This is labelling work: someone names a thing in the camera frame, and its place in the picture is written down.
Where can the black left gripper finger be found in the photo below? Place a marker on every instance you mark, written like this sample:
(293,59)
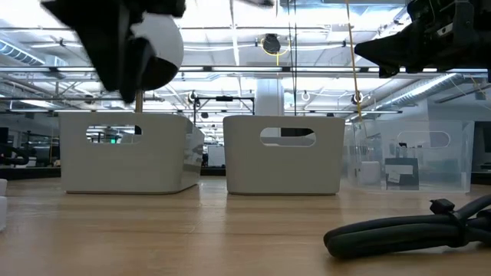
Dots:
(96,42)
(134,65)

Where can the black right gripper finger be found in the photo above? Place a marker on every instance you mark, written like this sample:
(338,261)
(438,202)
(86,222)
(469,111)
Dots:
(387,48)
(389,73)

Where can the small black cube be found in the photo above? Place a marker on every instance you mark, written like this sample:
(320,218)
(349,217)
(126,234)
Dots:
(402,180)

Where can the grey plastic bin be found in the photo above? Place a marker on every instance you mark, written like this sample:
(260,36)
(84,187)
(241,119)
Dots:
(284,168)
(126,165)

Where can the clear plastic bin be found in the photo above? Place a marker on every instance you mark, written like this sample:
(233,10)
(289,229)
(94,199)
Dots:
(429,172)

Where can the white globe table lamp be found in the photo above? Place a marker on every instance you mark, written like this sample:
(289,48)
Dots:
(169,38)

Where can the black metal stand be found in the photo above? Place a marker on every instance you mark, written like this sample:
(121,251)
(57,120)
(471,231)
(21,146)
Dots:
(224,99)

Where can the small white adapter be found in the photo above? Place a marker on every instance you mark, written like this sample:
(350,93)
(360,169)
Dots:
(370,173)

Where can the white building column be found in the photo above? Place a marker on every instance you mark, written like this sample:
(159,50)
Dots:
(270,97)

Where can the white plastic block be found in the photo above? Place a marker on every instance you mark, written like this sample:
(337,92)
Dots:
(2,212)
(2,187)

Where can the silver ventilation duct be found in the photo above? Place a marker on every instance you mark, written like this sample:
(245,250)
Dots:
(418,92)

